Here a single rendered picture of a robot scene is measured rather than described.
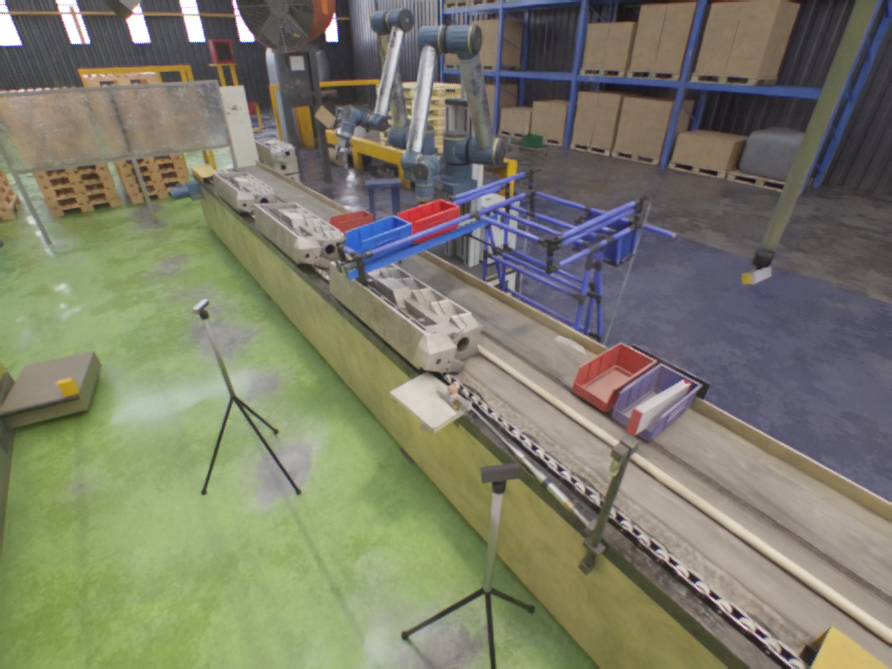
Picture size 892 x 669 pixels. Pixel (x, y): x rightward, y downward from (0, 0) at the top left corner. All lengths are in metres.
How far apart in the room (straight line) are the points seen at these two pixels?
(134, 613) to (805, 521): 2.71
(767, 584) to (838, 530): 0.39
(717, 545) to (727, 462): 0.40
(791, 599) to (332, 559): 1.81
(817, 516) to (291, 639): 2.07
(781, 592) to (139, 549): 2.69
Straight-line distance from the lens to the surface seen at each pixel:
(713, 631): 1.56
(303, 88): 8.56
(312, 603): 2.33
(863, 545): 2.02
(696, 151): 10.80
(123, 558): 2.83
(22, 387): 4.05
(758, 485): 1.99
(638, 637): 1.80
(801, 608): 1.75
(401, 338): 2.09
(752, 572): 1.74
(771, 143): 10.32
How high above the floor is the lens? 2.06
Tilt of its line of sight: 33 degrees down
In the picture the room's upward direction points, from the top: straight up
